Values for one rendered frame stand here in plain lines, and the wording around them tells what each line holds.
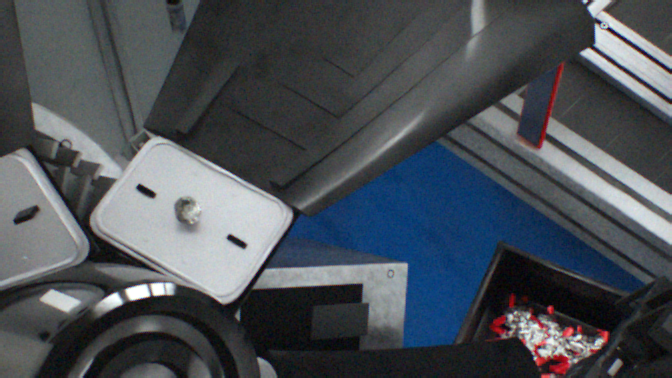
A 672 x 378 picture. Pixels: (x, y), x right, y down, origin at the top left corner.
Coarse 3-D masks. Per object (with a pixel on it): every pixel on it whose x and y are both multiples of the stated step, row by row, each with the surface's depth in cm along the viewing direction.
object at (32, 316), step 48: (96, 240) 65; (48, 288) 57; (96, 288) 55; (144, 288) 55; (192, 288) 57; (0, 336) 57; (48, 336) 53; (96, 336) 54; (144, 336) 56; (192, 336) 58; (240, 336) 58
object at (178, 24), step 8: (168, 0) 47; (176, 0) 47; (168, 8) 48; (176, 8) 47; (168, 16) 48; (176, 16) 48; (184, 16) 48; (176, 24) 48; (184, 24) 49; (176, 32) 49
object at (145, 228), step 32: (160, 160) 65; (192, 160) 65; (128, 192) 64; (160, 192) 64; (192, 192) 64; (224, 192) 64; (256, 192) 64; (96, 224) 63; (128, 224) 63; (160, 224) 63; (192, 224) 63; (224, 224) 63; (256, 224) 63; (288, 224) 63; (160, 256) 62; (192, 256) 62; (224, 256) 62; (256, 256) 62; (224, 288) 61
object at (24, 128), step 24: (0, 0) 52; (0, 24) 52; (0, 48) 52; (0, 72) 53; (24, 72) 53; (0, 96) 53; (24, 96) 53; (0, 120) 54; (24, 120) 54; (0, 144) 54; (24, 144) 54
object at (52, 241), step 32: (0, 160) 55; (32, 160) 55; (0, 192) 56; (32, 192) 56; (0, 224) 57; (32, 224) 57; (64, 224) 56; (0, 256) 58; (32, 256) 58; (64, 256) 57; (0, 288) 59
